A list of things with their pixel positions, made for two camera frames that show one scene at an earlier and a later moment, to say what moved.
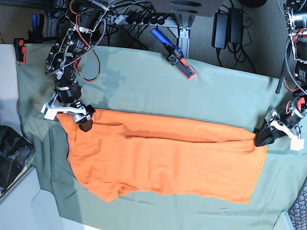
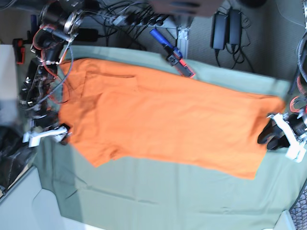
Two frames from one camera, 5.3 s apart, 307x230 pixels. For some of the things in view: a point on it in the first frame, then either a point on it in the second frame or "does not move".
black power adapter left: [219, 34] does not move
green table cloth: [140, 82] does not move
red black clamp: [20, 50] does not move
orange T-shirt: [153, 154] → [112, 111]
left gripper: [80, 113] → [60, 132]
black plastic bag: [15, 153] does not move
